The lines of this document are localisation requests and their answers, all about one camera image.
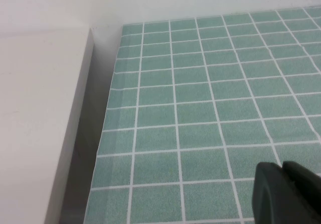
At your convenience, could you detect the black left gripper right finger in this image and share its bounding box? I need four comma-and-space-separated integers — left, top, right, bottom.
281, 160, 321, 224

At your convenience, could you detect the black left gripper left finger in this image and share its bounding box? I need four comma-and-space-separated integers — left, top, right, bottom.
252, 161, 289, 224

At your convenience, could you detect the white ledge block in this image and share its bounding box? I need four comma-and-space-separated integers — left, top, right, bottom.
0, 27, 95, 224

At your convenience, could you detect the green tiled tablecloth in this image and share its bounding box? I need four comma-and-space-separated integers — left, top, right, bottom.
84, 6, 321, 224

